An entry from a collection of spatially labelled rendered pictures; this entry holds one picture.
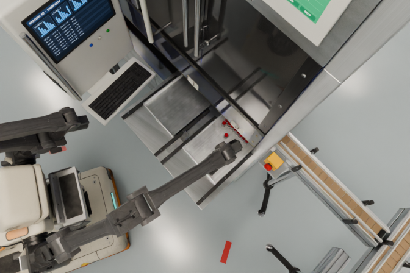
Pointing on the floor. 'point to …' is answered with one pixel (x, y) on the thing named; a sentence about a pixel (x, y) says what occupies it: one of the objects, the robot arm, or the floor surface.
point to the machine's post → (345, 62)
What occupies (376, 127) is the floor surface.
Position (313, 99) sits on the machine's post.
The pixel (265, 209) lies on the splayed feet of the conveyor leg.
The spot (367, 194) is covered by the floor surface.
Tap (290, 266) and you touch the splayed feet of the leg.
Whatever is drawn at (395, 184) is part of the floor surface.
